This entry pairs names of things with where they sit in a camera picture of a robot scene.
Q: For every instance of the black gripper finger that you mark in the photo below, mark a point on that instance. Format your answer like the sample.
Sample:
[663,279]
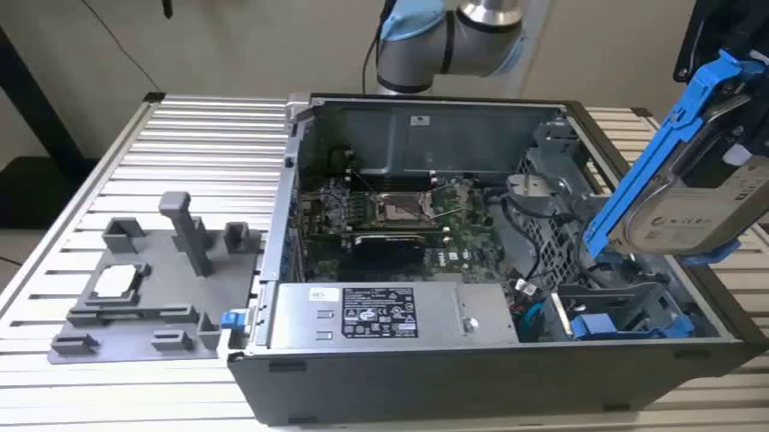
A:
[721,148]

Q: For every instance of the hard disk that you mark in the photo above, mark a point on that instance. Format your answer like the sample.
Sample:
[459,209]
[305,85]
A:
[654,198]

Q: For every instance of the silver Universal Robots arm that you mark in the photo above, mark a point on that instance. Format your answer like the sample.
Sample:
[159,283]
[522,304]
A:
[420,49]

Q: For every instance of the metal disk bay cage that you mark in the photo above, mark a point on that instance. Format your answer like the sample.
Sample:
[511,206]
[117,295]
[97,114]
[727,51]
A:
[552,216]

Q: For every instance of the blue disk carrier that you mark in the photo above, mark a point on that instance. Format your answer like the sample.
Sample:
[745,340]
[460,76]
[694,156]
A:
[594,326]

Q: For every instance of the green motherboard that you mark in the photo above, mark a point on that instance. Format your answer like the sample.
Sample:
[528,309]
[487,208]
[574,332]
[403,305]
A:
[462,216]

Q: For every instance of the silver CPU socket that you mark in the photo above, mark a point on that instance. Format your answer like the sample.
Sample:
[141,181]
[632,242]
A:
[404,207]

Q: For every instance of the black RAM slots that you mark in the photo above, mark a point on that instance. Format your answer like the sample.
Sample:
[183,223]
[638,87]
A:
[389,180]

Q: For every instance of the black graphics card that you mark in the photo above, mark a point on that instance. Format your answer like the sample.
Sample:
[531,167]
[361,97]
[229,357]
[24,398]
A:
[387,247]

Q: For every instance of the silver power supply unit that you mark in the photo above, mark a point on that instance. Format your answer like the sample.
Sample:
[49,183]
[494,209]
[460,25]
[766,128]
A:
[389,315]

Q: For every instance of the black open PC case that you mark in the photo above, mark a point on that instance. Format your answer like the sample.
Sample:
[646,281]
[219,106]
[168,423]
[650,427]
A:
[456,387]

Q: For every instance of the small black antenna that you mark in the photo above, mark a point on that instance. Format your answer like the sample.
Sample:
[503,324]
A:
[167,8]

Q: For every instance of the blue case latch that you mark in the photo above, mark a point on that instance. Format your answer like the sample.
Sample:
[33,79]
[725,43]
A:
[232,321]

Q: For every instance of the grey parts rack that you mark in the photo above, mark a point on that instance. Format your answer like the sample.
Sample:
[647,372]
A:
[173,292]

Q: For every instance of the green RAM stick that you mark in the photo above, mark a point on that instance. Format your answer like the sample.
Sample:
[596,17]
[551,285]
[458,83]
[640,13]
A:
[137,313]

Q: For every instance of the silver CPU chip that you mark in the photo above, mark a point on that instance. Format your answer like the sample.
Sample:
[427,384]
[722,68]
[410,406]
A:
[116,281]

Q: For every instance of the black furniture frame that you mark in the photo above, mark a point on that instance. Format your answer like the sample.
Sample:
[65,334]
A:
[36,180]

